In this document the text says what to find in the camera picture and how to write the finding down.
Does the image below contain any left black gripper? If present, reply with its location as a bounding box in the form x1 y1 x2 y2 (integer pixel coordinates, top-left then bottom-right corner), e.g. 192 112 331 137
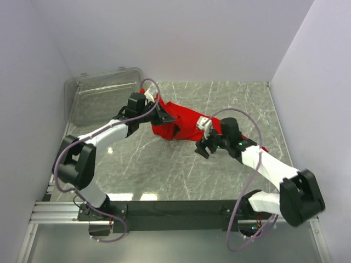
138 100 176 127

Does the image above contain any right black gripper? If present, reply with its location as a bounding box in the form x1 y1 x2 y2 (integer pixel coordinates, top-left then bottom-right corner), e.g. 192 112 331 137
194 126 230 158

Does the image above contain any red t shirt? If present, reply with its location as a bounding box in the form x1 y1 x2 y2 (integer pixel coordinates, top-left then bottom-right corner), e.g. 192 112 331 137
151 99 257 158

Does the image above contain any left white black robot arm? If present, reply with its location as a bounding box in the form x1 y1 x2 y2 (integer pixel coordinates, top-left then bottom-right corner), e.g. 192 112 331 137
52 93 175 220

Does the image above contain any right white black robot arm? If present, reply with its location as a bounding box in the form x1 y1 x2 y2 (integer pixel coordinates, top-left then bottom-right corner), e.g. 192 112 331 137
195 116 326 227

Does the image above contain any clear plastic storage bin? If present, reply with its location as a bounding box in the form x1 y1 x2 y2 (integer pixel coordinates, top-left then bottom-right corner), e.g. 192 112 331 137
64 67 143 127

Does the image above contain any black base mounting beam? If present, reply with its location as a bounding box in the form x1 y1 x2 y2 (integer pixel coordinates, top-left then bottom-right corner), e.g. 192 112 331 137
77 199 274 236

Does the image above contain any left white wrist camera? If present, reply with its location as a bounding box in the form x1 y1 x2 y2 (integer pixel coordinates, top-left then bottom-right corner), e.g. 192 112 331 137
144 87 158 103

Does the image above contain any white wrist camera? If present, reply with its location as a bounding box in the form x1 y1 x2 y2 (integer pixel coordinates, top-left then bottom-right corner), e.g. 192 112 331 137
196 116 213 140
144 87 158 103

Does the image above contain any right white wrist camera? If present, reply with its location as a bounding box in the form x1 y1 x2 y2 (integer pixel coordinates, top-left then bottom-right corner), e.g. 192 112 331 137
196 116 213 140

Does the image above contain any aluminium extrusion frame rail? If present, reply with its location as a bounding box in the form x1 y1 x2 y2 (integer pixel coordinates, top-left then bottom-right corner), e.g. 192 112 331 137
29 200 320 225

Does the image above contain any right aluminium side rail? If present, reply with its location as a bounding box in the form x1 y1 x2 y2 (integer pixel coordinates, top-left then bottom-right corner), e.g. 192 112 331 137
310 217 332 263

